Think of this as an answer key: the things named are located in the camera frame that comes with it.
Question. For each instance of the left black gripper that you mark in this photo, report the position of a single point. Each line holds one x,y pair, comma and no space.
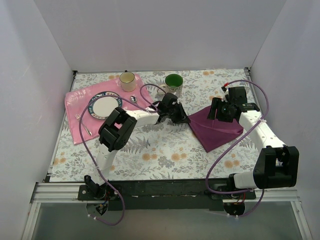
178,113

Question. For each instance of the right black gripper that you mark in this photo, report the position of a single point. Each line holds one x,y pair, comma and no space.
215,110

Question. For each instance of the purple satin napkin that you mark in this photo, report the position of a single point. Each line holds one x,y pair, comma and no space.
213,133

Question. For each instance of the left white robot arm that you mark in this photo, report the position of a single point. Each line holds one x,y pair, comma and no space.
116,130

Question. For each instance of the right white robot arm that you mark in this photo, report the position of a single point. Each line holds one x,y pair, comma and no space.
277,163

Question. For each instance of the green floral mug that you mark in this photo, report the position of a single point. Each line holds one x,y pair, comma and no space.
173,84

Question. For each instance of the floral tablecloth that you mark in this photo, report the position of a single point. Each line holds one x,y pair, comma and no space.
166,150

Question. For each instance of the silver spoon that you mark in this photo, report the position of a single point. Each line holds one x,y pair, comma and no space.
133,99

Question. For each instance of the cream ceramic cup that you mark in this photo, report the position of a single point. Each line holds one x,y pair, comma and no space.
127,81

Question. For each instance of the small silver fork on placemat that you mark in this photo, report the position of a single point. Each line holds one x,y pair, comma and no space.
77,116

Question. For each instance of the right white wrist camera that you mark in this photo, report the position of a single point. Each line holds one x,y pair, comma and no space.
225,90

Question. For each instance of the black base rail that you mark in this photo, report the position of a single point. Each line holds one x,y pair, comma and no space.
173,194

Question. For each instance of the aluminium frame rail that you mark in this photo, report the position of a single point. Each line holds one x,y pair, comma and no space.
277,214

